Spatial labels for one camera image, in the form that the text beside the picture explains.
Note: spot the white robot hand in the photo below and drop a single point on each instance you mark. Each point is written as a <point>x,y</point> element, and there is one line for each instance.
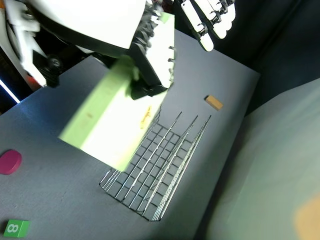
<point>215,15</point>
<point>87,20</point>

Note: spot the light green book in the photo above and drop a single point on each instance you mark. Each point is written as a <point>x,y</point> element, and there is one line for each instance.
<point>112,130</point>

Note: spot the grey table cloth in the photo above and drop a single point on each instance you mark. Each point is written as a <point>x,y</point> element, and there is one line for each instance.
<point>212,75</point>

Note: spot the tan wooden block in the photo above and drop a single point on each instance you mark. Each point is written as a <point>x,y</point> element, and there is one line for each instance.
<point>214,102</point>

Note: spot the grey rounded blurred surface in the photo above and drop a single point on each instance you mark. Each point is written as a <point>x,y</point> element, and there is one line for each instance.
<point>275,150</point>

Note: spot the magenta round block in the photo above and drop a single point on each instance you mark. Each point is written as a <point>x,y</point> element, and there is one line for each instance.
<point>9,162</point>

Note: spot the green number eight block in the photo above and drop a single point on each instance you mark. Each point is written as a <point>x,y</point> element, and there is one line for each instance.
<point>15,228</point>

